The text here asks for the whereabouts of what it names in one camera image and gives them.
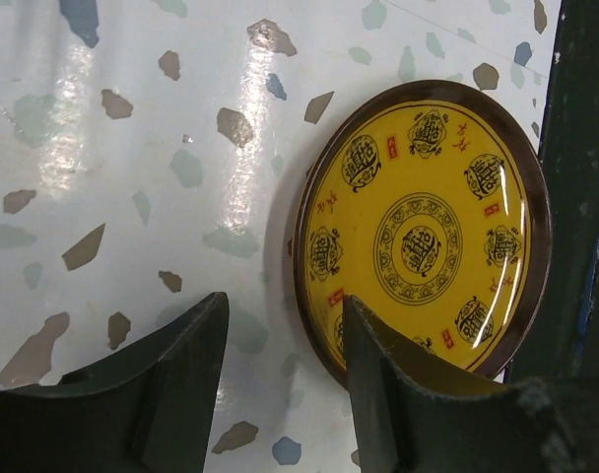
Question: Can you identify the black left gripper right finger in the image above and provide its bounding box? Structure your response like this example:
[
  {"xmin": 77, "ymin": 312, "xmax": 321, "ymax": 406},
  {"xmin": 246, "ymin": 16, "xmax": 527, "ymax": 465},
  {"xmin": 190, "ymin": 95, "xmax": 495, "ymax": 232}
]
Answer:
[{"xmin": 343, "ymin": 296, "xmax": 599, "ymax": 472}]

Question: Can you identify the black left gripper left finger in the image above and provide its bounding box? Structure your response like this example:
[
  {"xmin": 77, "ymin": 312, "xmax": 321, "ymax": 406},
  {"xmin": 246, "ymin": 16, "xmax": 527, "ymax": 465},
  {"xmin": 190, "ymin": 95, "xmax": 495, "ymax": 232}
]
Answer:
[{"xmin": 0, "ymin": 292, "xmax": 230, "ymax": 472}]

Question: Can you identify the yellow patterned plate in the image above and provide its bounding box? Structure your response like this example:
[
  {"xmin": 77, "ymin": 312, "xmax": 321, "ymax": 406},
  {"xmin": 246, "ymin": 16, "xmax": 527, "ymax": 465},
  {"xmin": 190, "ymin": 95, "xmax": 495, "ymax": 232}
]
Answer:
[{"xmin": 291, "ymin": 80, "xmax": 552, "ymax": 383}]

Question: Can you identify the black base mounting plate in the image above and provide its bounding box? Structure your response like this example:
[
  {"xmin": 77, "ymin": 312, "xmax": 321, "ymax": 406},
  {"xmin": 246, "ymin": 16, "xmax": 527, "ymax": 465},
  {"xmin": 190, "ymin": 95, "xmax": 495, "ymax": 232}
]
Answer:
[{"xmin": 506, "ymin": 1, "xmax": 599, "ymax": 382}]

